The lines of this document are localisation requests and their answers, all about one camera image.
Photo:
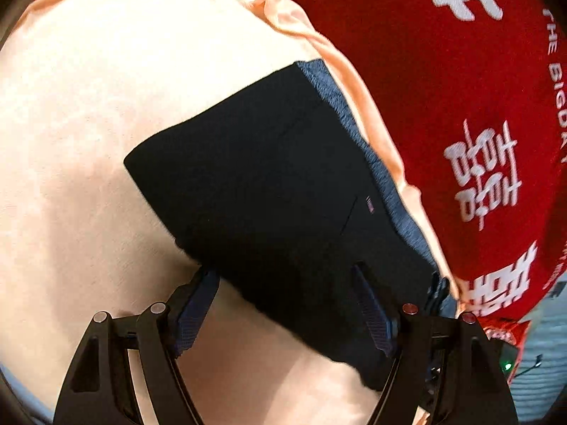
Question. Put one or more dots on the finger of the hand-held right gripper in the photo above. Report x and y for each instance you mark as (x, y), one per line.
(436, 291)

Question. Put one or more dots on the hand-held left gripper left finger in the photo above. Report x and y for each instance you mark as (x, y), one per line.
(199, 310)

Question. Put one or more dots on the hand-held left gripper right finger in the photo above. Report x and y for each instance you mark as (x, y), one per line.
(372, 310)

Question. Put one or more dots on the black pants with floral trim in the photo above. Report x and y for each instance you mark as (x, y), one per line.
(265, 186)

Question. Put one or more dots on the peach cloth sheet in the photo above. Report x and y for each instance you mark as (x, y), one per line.
(88, 141)

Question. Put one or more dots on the red printed blanket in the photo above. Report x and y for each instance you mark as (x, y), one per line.
(443, 75)

